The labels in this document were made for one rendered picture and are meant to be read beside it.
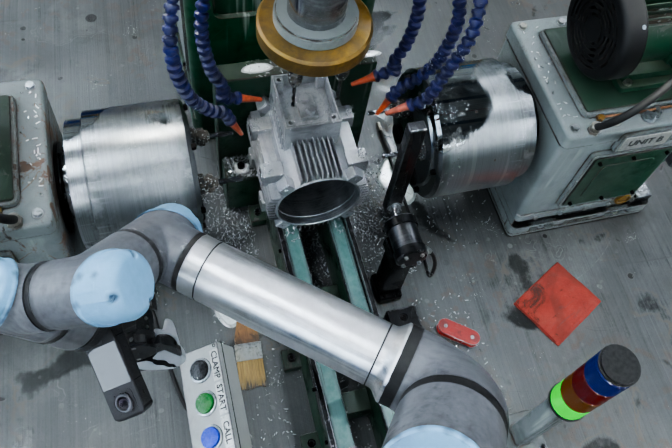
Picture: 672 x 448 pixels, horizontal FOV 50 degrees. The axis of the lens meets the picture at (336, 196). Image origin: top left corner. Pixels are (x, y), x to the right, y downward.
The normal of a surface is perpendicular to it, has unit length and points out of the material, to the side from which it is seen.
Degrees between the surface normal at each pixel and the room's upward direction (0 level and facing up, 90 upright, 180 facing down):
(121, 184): 39
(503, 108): 24
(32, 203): 0
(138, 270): 61
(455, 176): 77
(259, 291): 11
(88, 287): 34
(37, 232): 90
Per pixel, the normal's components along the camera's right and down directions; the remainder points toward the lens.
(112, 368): -0.20, 0.06
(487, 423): 0.61, -0.67
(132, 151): 0.16, -0.31
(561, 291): 0.14, -0.51
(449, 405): 0.04, -0.94
